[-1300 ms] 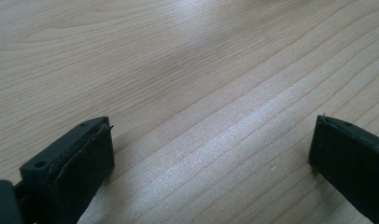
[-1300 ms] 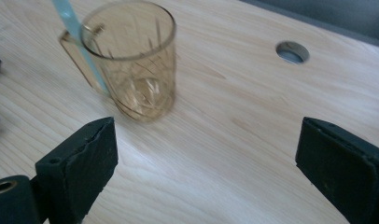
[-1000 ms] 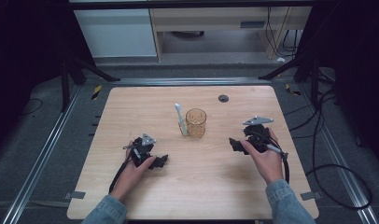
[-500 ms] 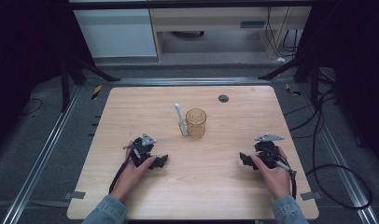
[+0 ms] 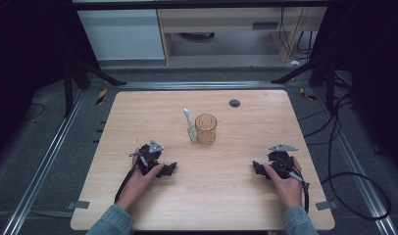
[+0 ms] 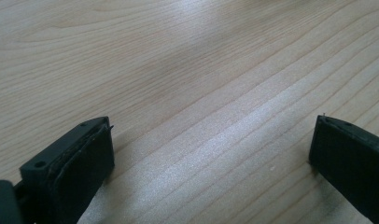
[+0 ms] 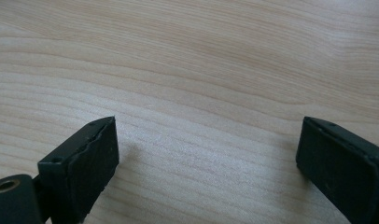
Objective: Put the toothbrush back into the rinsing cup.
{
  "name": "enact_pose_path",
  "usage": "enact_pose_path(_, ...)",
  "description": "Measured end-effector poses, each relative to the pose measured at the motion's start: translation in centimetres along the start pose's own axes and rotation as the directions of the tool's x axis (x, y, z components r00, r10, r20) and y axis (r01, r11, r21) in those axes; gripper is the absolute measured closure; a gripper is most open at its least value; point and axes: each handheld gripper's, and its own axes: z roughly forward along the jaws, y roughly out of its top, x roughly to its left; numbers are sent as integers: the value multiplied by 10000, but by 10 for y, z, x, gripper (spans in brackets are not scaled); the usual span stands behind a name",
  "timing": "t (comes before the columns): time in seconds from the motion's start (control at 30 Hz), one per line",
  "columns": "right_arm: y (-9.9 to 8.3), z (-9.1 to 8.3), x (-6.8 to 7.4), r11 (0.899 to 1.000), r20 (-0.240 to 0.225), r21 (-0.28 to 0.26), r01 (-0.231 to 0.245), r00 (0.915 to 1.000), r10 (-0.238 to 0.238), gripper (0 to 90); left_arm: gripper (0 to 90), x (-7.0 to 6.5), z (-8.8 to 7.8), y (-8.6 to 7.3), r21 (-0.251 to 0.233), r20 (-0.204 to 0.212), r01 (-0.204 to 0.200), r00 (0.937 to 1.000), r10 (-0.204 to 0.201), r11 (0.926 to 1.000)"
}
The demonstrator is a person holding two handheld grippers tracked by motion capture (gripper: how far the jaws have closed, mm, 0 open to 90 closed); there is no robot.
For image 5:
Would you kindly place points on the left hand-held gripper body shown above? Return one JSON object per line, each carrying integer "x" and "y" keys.
{"x": 148, "y": 158}

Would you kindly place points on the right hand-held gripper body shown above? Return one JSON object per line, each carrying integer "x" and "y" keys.
{"x": 280, "y": 161}

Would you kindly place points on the white toothbrush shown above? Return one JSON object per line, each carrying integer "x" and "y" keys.
{"x": 189, "y": 125}

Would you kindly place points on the amber glass mug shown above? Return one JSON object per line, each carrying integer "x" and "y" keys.
{"x": 206, "y": 132}

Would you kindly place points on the person's right hand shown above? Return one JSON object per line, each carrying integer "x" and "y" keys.
{"x": 289, "y": 192}

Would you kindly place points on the person's left hand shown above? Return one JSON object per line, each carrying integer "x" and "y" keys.
{"x": 136, "y": 189}

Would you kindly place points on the grey tape patch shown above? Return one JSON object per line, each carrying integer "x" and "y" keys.
{"x": 326, "y": 205}
{"x": 78, "y": 204}

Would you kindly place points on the grey round table grommet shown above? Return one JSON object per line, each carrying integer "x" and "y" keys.
{"x": 234, "y": 103}

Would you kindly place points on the yellow black tape strip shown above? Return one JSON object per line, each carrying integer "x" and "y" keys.
{"x": 101, "y": 96}
{"x": 306, "y": 94}

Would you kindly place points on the black metal stand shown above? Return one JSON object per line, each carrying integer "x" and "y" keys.
{"x": 69, "y": 84}
{"x": 329, "y": 78}

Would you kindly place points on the small white floor object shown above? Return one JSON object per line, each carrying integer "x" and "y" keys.
{"x": 295, "y": 62}

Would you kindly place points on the white cabinet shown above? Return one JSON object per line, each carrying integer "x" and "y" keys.
{"x": 122, "y": 34}

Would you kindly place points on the dark object under desk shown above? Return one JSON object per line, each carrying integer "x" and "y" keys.
{"x": 197, "y": 35}

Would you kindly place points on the aluminium floor rail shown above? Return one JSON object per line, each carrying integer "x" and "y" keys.
{"x": 40, "y": 169}
{"x": 200, "y": 85}
{"x": 360, "y": 176}

